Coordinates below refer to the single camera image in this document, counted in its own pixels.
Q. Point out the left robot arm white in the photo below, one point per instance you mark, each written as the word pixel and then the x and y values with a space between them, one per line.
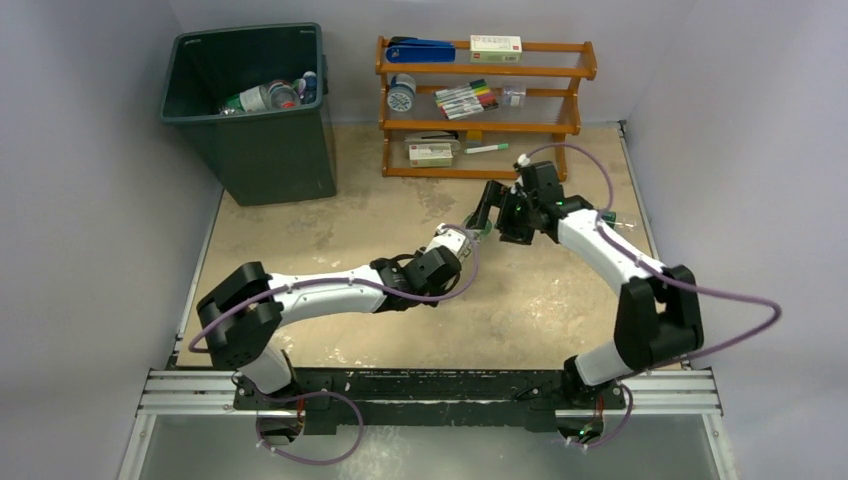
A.
pixel 240 316

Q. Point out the round tape roll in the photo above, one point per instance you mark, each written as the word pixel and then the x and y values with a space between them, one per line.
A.
pixel 401 93

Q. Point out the white green small box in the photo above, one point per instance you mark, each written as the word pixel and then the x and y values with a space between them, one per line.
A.
pixel 495 49

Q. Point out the dark green plastic bin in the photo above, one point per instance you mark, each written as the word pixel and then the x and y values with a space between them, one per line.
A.
pixel 262 158

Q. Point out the small clear bottle purple label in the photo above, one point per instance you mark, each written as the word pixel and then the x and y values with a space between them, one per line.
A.
pixel 306 87

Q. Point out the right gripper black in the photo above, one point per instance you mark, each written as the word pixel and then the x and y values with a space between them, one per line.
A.
pixel 511 206

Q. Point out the green capped white marker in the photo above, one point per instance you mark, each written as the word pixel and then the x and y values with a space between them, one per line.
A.
pixel 486 148

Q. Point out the small clear jar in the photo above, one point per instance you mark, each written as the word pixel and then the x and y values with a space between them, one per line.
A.
pixel 513 95

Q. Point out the white red box lower shelf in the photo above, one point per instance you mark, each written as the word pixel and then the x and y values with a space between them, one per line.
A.
pixel 430 155

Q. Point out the pack of coloured markers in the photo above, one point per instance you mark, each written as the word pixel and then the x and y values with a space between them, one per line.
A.
pixel 466 100

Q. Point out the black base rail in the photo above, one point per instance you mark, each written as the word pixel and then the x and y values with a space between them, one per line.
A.
pixel 325 398

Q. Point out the orange wooden shelf rack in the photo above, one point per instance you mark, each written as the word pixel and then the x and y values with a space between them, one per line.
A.
pixel 568 121

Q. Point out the green label bottle white cap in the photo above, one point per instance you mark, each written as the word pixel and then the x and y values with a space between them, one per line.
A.
pixel 622 222

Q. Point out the red label bottle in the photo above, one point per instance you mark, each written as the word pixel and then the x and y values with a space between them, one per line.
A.
pixel 282 95

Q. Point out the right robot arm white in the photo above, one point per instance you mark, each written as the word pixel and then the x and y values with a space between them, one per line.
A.
pixel 658 316

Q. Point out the blue stapler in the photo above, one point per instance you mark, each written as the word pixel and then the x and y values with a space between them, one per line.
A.
pixel 402 49

